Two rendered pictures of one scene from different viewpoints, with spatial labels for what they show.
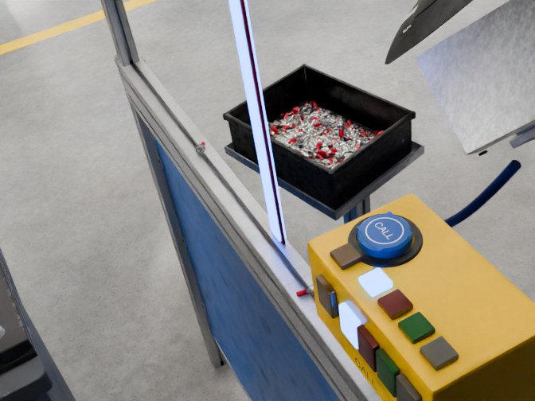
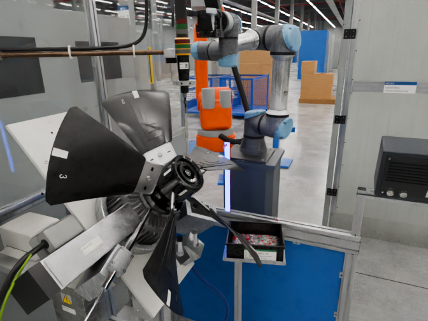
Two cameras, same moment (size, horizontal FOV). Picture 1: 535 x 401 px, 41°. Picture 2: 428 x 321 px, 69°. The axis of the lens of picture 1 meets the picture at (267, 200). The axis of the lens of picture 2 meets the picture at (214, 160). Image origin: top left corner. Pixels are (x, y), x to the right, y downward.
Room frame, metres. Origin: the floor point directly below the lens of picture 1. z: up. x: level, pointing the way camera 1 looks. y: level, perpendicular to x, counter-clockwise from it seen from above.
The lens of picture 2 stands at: (1.45, -0.95, 1.55)
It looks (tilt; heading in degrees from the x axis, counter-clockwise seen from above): 19 degrees down; 134
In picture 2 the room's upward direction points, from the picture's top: 1 degrees counter-clockwise
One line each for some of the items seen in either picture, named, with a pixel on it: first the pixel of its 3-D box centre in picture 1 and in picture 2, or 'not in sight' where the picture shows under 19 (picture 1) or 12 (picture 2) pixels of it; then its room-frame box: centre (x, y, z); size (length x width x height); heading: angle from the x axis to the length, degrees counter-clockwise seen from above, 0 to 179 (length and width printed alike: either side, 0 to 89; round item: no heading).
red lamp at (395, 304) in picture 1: (395, 304); not in sight; (0.31, -0.07, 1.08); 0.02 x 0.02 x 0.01; 20
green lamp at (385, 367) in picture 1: (388, 372); not in sight; (0.28, -0.06, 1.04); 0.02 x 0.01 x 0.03; 20
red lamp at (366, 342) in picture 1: (369, 348); not in sight; (0.31, -0.05, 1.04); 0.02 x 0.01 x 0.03; 20
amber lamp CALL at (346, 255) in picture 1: (345, 256); not in sight; (0.37, -0.05, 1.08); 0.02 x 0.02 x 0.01; 20
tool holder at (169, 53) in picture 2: not in sight; (179, 67); (0.73, -0.34, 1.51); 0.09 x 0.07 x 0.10; 55
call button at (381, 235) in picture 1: (384, 237); not in sight; (0.38, -0.08, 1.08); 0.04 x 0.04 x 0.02
